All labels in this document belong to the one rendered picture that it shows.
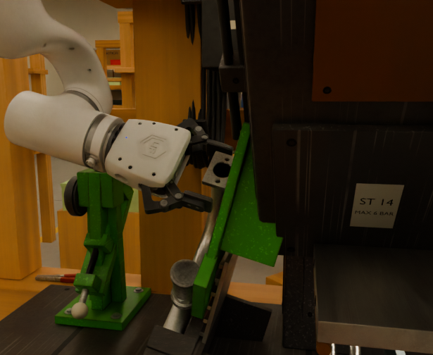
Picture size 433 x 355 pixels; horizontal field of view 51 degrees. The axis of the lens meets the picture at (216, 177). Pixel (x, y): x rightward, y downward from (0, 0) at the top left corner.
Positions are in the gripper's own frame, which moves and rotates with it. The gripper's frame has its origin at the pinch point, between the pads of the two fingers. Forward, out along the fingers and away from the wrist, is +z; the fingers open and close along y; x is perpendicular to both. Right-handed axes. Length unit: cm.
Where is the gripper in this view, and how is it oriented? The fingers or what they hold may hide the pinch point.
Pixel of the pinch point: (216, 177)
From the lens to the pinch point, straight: 63.9
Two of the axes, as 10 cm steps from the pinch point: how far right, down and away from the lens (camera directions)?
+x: -0.5, 5.4, 8.4
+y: 3.2, -7.9, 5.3
